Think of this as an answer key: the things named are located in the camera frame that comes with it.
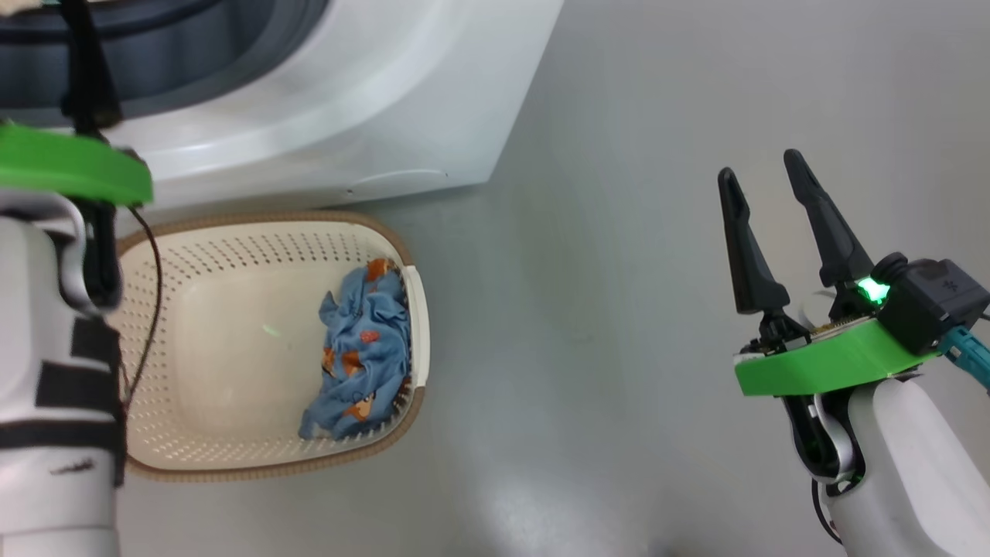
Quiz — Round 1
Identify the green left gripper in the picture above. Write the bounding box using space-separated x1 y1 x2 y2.
0 0 155 208

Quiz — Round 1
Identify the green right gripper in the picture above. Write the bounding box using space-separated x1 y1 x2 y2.
718 148 941 398

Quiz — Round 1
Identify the blue bear print garment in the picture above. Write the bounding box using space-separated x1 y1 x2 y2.
299 258 414 443

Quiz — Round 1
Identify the white washing machine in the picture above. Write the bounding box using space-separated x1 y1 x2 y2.
0 0 566 215

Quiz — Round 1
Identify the cream plastic laundry basket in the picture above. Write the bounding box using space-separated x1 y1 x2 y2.
114 211 428 484

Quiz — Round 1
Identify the teal right camera plug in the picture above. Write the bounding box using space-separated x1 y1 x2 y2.
939 325 990 392

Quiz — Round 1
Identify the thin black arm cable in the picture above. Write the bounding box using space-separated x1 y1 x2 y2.
810 477 845 545
120 205 164 419

